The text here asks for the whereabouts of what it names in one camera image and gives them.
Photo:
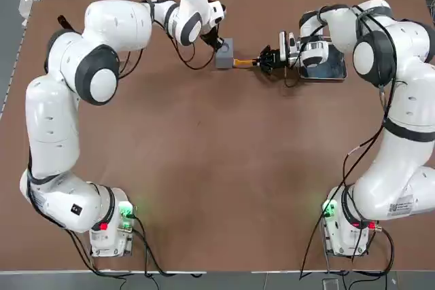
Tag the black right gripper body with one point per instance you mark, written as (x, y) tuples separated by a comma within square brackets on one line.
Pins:
[(279, 59)]

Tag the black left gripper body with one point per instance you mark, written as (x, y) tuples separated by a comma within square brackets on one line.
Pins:
[(210, 37)]

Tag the grey part base block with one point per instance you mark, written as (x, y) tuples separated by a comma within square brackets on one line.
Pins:
[(224, 57)]

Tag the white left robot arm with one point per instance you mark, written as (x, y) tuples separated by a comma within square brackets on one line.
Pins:
[(54, 117)]

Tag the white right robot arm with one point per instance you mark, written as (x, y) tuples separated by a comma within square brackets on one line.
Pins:
[(391, 167)]

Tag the silver metal tray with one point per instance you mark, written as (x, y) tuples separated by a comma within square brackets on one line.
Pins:
[(336, 66)]

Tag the dark brown glass bottle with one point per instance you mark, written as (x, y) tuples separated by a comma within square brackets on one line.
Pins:
[(64, 22)]

